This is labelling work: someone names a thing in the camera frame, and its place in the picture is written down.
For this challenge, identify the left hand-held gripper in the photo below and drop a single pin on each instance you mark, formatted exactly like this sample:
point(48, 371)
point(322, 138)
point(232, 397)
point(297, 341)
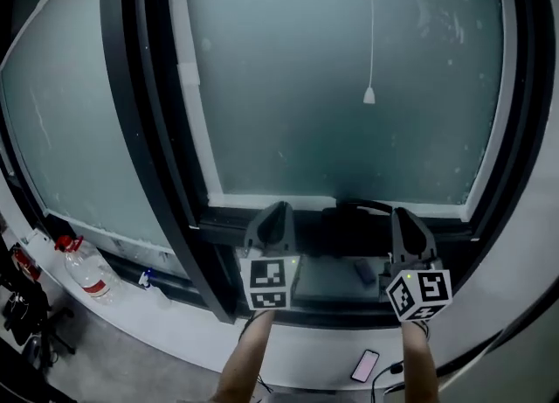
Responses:
point(266, 279)

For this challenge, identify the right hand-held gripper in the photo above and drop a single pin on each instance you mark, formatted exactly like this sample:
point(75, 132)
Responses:
point(419, 292)

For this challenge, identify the person's left forearm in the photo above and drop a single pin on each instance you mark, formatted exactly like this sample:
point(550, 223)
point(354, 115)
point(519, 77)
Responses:
point(244, 357)

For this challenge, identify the person's right forearm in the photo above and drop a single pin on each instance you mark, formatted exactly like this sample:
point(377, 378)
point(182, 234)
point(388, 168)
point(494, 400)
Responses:
point(419, 366)

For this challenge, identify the small frosted window sash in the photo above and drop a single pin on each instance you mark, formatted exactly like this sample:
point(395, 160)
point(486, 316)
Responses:
point(327, 86)

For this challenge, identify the large frosted window sash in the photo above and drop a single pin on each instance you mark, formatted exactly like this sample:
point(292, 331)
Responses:
point(65, 130)

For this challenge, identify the small black object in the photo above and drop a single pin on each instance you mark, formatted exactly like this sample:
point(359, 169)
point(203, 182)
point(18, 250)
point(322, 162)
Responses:
point(396, 367)

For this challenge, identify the clear spray bottle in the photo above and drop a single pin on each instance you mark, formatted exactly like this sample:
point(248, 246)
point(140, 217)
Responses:
point(155, 289)

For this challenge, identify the smartphone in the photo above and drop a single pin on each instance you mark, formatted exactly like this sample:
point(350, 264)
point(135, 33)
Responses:
point(365, 366)

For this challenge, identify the person's light top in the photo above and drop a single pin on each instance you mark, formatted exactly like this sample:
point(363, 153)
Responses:
point(301, 398)

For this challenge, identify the large clear water bottle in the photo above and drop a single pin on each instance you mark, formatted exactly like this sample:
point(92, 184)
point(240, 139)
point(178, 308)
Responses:
point(91, 274)

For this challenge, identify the red cylindrical canister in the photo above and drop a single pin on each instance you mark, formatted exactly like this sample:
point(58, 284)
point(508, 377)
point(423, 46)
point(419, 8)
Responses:
point(26, 263)

